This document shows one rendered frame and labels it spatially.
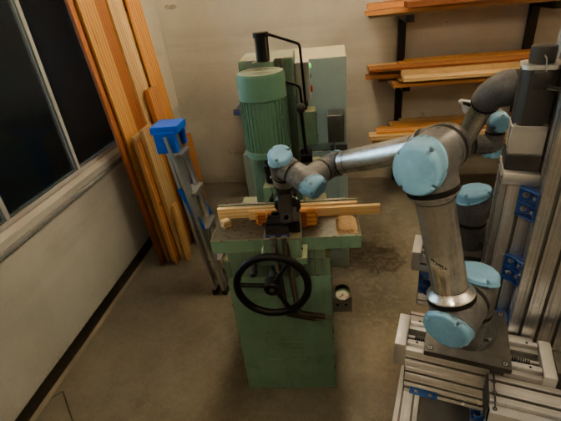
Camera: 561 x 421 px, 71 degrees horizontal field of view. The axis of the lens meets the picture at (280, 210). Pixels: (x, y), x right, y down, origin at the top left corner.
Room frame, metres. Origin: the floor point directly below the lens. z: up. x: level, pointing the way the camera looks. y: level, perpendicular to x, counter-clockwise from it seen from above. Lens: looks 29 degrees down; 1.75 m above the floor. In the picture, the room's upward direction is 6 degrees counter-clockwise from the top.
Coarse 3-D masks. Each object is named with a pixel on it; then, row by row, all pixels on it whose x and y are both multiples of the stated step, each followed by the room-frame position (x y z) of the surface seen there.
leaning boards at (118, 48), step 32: (64, 0) 2.51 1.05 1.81; (96, 0) 2.81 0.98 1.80; (128, 0) 3.16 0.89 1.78; (96, 32) 2.63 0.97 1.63; (128, 32) 3.09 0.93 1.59; (96, 64) 2.57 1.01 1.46; (128, 64) 2.90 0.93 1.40; (128, 96) 2.80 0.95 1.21; (160, 96) 3.21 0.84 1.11; (128, 128) 2.61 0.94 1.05; (128, 160) 2.53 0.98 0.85; (160, 160) 2.64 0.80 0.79; (192, 160) 3.13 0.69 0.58; (160, 192) 2.53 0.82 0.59; (160, 224) 2.53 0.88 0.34; (160, 256) 2.50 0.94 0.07
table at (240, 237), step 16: (240, 224) 1.45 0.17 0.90; (256, 224) 1.44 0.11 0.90; (320, 224) 1.38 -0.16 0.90; (224, 240) 1.34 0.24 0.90; (240, 240) 1.33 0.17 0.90; (256, 240) 1.32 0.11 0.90; (304, 240) 1.30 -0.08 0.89; (320, 240) 1.29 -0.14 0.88; (336, 240) 1.28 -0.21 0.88; (352, 240) 1.27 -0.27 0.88; (304, 256) 1.21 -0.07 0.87
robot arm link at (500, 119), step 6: (492, 114) 1.50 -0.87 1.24; (498, 114) 1.47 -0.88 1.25; (504, 114) 1.46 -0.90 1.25; (492, 120) 1.47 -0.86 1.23; (498, 120) 1.46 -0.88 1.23; (504, 120) 1.45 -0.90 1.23; (486, 126) 1.52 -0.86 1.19; (492, 126) 1.47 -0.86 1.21; (498, 126) 1.46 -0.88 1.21; (504, 126) 1.45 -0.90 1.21; (492, 132) 1.48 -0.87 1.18; (498, 132) 1.46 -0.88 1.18; (504, 132) 1.48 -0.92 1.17
